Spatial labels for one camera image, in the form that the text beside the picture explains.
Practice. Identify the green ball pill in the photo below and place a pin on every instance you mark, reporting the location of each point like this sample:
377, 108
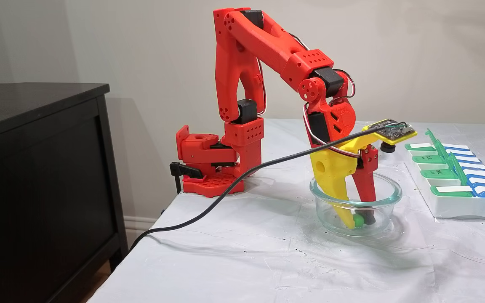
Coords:
358, 220

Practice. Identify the weekly pill organizer box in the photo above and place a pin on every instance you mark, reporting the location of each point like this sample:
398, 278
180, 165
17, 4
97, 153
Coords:
457, 208

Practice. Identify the clear glass bowl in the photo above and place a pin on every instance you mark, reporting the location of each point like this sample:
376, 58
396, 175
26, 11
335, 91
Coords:
387, 214

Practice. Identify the white table cover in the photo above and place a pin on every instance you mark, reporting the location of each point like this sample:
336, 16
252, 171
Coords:
246, 261

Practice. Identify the black table clamp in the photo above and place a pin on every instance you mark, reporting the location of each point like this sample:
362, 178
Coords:
183, 169

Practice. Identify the black wooden cabinet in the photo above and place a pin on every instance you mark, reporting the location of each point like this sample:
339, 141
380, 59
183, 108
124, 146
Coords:
36, 189

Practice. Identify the camera board on yellow mount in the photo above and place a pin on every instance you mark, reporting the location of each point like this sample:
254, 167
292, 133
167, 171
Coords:
390, 130

